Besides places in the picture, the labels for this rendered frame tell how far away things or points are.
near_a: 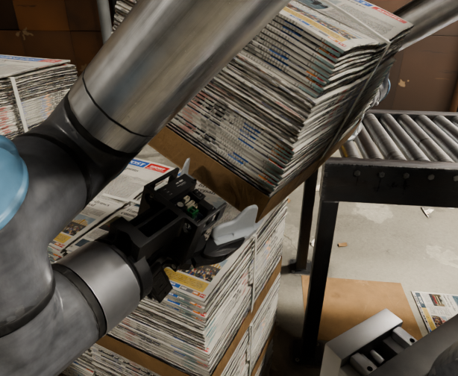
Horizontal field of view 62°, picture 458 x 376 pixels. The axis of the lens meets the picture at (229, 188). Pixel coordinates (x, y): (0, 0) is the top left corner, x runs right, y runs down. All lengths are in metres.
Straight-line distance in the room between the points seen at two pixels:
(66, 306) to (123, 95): 0.16
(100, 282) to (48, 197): 0.09
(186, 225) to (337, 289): 1.54
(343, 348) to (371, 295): 1.29
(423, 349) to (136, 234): 0.41
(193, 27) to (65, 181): 0.14
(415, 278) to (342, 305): 0.43
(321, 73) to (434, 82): 4.14
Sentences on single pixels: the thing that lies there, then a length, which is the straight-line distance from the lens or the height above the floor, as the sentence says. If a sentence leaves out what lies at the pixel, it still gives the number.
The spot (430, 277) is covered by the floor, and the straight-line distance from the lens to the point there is 2.10.
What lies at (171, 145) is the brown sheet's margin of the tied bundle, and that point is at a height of 1.05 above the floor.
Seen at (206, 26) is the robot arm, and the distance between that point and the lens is 0.26.
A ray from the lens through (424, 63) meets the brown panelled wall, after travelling 4.45.
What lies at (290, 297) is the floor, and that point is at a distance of 1.79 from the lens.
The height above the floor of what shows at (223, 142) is 1.07.
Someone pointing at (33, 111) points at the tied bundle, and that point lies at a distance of 1.01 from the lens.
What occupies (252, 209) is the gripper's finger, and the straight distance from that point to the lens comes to 0.44.
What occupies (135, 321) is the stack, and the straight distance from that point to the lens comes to 0.72.
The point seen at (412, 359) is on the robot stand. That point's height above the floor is 0.82.
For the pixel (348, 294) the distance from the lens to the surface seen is 1.86.
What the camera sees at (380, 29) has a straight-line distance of 0.62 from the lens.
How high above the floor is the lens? 1.23
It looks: 28 degrees down
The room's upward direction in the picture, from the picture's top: straight up
